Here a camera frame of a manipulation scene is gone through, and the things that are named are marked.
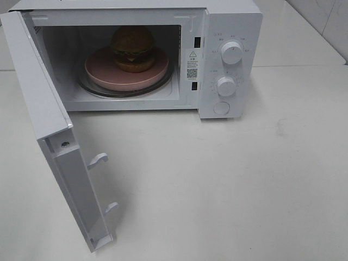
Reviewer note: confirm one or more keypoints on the white microwave door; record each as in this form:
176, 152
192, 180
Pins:
53, 127

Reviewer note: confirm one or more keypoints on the burger with lettuce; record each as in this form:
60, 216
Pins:
133, 48

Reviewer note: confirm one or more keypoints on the pink round plate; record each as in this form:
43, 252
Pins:
103, 71

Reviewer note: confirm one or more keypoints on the white microwave oven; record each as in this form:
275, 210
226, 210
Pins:
210, 44

